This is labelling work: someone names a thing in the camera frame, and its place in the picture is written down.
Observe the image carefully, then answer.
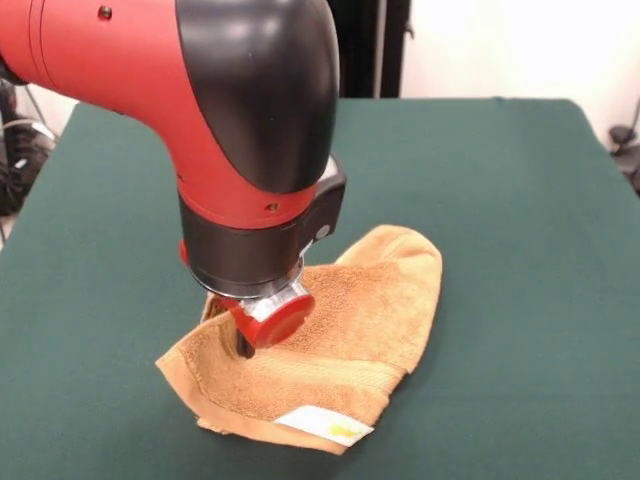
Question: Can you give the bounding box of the tan terry towel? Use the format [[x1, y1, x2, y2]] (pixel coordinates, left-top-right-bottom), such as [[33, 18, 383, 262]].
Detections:
[[154, 224, 445, 456]]

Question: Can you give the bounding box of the dark green table cloth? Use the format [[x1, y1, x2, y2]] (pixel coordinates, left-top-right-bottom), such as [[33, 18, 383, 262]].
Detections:
[[0, 98, 640, 480]]

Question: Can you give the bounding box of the black robot pedestal stand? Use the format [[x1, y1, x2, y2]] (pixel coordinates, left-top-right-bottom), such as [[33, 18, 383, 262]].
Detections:
[[338, 0, 416, 100]]

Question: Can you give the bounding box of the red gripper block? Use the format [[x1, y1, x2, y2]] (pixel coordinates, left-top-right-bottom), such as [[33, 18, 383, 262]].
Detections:
[[219, 279, 316, 361]]

